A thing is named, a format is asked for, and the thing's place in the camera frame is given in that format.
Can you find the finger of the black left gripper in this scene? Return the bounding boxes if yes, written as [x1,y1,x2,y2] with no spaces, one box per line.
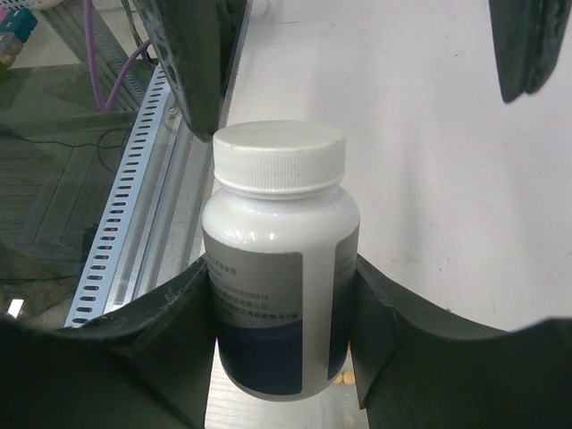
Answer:
[134,0,246,139]
[488,0,571,104]

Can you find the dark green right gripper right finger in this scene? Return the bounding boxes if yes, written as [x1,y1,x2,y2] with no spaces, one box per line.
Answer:
[350,259,571,428]

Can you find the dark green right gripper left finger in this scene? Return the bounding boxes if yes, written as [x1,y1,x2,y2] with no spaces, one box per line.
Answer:
[1,259,215,428]

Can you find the white bottle screw cap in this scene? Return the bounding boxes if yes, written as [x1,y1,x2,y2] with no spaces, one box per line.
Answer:
[213,120,346,195]

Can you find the weekly pill organizer strip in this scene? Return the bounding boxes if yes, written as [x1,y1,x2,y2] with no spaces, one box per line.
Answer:
[205,356,368,429]

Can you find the small yellow pills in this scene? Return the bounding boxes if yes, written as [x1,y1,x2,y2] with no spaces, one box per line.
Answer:
[333,371,356,386]

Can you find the white slotted cable duct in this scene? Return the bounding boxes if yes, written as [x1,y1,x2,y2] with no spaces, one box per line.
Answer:
[64,66,171,328]

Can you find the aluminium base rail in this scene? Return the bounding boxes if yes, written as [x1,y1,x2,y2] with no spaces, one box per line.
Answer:
[106,0,254,309]

